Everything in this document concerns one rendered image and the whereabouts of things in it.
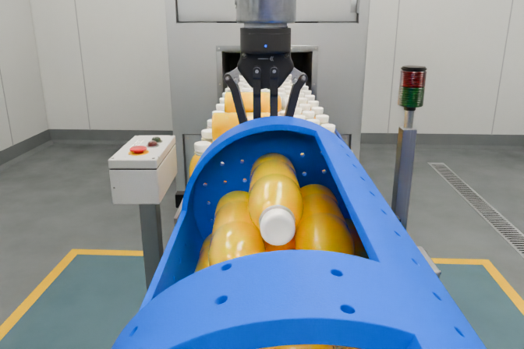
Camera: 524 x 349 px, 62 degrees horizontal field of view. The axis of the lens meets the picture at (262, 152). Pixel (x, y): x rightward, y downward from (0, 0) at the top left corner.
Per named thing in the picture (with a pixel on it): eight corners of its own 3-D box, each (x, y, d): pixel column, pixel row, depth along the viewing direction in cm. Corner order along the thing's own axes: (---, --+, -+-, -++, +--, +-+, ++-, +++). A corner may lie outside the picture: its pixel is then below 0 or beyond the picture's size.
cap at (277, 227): (259, 238, 50) (259, 245, 48) (260, 206, 49) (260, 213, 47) (293, 239, 50) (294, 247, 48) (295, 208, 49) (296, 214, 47)
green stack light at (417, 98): (401, 107, 110) (403, 88, 109) (394, 103, 116) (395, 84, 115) (426, 107, 110) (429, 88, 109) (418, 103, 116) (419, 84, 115)
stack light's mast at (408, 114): (399, 130, 112) (405, 68, 107) (392, 125, 118) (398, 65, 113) (423, 130, 112) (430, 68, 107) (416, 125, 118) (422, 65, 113)
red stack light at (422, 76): (403, 87, 109) (405, 72, 107) (395, 84, 115) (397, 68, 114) (429, 87, 109) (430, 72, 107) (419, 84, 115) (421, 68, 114)
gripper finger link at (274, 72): (267, 65, 67) (277, 64, 67) (269, 134, 71) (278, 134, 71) (268, 67, 64) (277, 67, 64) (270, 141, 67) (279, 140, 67)
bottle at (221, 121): (210, 113, 100) (289, 113, 100) (214, 111, 106) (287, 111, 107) (211, 143, 101) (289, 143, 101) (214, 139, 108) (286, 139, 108)
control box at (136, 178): (112, 205, 91) (107, 158, 88) (138, 173, 110) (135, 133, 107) (160, 205, 91) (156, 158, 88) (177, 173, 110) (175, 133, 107)
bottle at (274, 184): (249, 193, 67) (246, 250, 50) (250, 150, 66) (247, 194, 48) (294, 195, 68) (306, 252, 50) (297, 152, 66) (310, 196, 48)
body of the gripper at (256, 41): (292, 25, 67) (292, 85, 70) (238, 25, 67) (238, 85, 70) (296, 26, 60) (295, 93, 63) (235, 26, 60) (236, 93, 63)
